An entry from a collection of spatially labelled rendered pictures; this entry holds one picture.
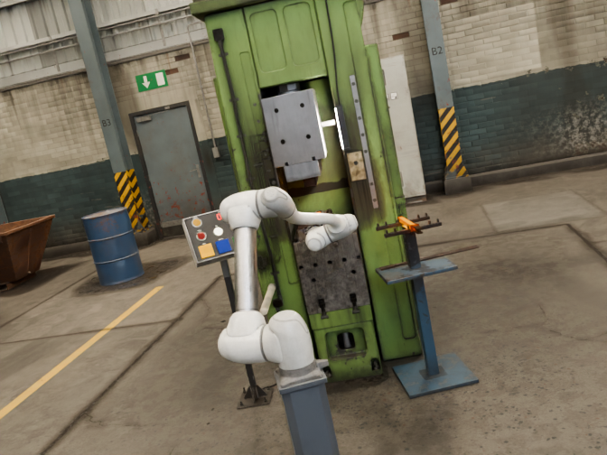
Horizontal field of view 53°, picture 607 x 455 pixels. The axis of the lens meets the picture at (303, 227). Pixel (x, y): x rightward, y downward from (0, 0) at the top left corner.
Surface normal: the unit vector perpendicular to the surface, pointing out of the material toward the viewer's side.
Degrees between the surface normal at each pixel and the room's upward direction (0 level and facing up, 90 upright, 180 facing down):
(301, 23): 90
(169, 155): 90
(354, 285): 90
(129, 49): 90
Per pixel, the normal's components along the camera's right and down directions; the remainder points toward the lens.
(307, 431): 0.17, 0.16
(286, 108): -0.05, 0.21
